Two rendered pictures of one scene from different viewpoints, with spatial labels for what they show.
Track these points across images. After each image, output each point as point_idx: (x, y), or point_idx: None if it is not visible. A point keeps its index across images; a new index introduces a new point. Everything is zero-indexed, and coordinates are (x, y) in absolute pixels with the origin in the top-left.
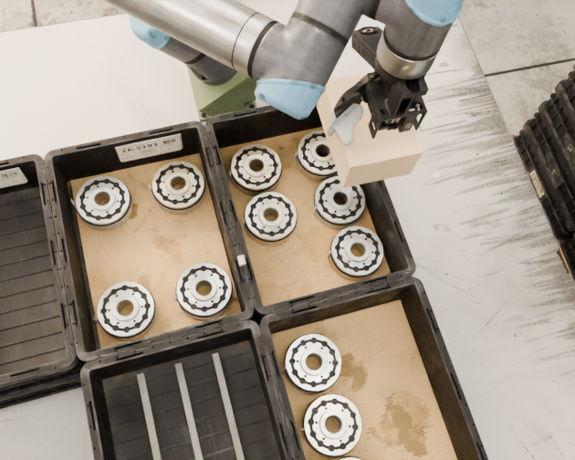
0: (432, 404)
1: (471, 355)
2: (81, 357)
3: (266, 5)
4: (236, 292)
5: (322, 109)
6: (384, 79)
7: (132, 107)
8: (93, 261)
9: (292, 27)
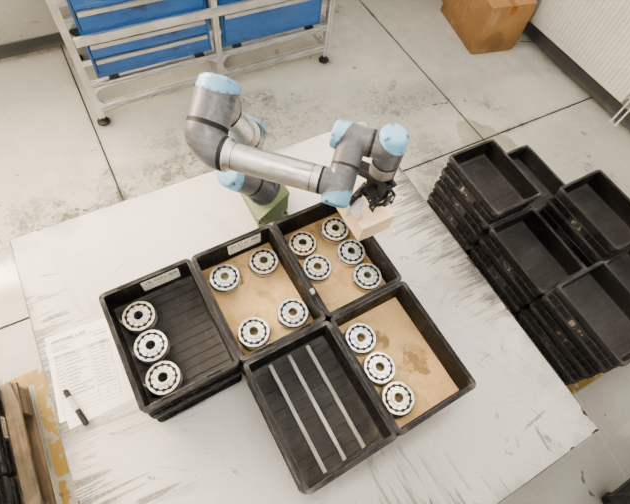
0: (426, 347)
1: (437, 321)
2: (242, 359)
3: None
4: (309, 311)
5: None
6: (373, 183)
7: (218, 226)
8: (227, 311)
9: (334, 167)
